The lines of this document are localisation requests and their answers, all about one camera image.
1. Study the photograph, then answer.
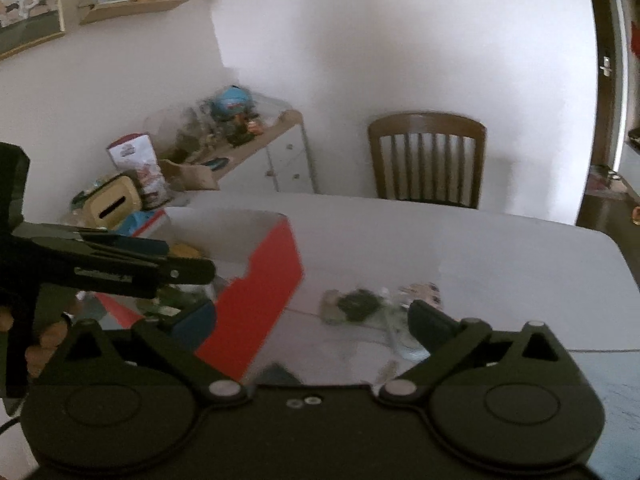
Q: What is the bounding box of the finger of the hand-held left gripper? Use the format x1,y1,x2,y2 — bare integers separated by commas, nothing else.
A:
15,225,171,263
40,256,217,297

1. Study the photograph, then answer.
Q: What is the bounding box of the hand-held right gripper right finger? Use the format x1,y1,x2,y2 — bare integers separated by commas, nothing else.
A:
375,300,576,406

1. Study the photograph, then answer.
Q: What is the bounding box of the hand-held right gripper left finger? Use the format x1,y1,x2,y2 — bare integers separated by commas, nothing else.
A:
42,300,248,406

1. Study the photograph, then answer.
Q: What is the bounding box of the red white storage box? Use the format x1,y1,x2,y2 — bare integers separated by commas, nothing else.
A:
95,207,306,381

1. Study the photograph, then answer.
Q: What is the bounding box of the person's left hand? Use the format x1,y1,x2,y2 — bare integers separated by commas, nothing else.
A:
0,305,76,380

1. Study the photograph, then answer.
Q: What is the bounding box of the blue red flat box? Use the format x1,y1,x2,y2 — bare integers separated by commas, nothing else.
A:
117,210,168,238

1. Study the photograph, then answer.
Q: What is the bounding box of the cartoon face card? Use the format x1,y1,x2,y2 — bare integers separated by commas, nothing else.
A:
400,281,443,308

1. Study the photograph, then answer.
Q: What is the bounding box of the clear plastic bag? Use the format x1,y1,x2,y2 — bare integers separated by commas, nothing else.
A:
380,287,441,361

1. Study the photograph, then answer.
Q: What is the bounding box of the yellow tissue box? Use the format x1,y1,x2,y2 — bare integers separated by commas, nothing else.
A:
82,175,143,231

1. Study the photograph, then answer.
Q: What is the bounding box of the red white carton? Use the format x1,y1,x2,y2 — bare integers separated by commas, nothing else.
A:
106,132,168,208

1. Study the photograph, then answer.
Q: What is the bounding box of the dark grey card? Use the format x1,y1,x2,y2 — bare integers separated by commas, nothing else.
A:
255,362,301,386

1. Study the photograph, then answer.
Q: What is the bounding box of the pile of small toys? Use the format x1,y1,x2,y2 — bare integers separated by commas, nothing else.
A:
172,85,281,163

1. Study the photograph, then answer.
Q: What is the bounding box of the white wooden cabinet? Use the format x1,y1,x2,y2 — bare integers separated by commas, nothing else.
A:
165,110,318,193

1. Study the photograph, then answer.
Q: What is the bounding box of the blue round toy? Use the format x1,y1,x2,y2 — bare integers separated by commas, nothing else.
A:
210,86,256,123

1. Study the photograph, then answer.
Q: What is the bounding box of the brown wooden chair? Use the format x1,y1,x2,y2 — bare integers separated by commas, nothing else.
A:
367,112,488,210

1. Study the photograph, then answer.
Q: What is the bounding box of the brown wooden door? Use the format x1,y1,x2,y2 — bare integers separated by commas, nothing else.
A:
575,0,628,228

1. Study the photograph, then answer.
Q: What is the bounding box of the framed wall picture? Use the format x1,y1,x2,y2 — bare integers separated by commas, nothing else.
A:
0,0,66,61

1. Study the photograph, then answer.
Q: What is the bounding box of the black cable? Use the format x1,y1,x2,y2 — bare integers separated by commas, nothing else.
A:
0,412,26,436

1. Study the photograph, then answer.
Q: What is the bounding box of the wooden wall shelf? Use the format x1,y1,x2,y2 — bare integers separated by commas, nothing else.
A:
77,0,188,26

